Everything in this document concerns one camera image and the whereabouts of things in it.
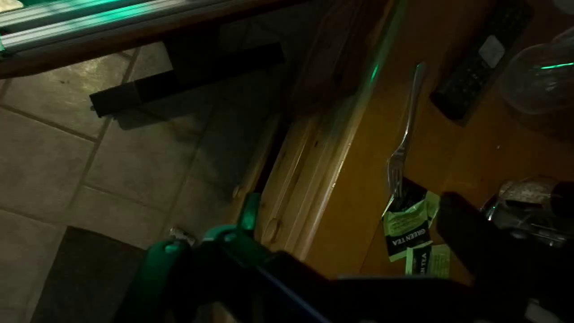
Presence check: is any glass coffee grinder appliance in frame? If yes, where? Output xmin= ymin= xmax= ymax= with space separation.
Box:
xmin=484 ymin=177 xmax=574 ymax=247

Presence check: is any black remote control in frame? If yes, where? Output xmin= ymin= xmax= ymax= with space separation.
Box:
xmin=430 ymin=0 xmax=533 ymax=121

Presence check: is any green tea bag packet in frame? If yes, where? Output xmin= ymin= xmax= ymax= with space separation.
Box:
xmin=405 ymin=243 xmax=450 ymax=277
xmin=382 ymin=179 xmax=439 ymax=261

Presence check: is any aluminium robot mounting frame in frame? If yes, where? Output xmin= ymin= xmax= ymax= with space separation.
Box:
xmin=0 ymin=0 xmax=210 ymax=55

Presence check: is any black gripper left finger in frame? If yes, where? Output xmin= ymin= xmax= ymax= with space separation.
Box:
xmin=113 ymin=224 xmax=337 ymax=323

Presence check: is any wooden dresser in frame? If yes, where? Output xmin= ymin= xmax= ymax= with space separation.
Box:
xmin=255 ymin=0 xmax=574 ymax=276

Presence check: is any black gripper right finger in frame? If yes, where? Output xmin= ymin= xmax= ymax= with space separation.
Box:
xmin=436 ymin=191 xmax=574 ymax=323

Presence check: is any clear stemless glass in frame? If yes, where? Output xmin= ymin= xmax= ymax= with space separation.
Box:
xmin=499 ymin=26 xmax=574 ymax=114

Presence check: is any silver metal fork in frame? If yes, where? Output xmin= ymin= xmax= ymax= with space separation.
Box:
xmin=382 ymin=60 xmax=427 ymax=216

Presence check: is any dark floor mat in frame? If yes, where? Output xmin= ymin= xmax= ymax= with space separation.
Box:
xmin=30 ymin=225 xmax=143 ymax=323

